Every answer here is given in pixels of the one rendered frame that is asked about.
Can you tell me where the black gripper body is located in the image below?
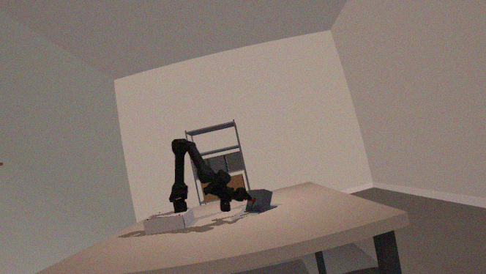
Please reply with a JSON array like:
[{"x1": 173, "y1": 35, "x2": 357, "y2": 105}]
[{"x1": 218, "y1": 185, "x2": 246, "y2": 201}]

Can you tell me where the grey sloped panel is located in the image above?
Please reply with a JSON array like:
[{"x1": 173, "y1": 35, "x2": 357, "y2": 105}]
[{"x1": 246, "y1": 189, "x2": 277, "y2": 212}]

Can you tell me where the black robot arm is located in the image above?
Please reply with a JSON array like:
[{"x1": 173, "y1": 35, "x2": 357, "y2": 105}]
[{"x1": 169, "y1": 138, "x2": 232, "y2": 213}]

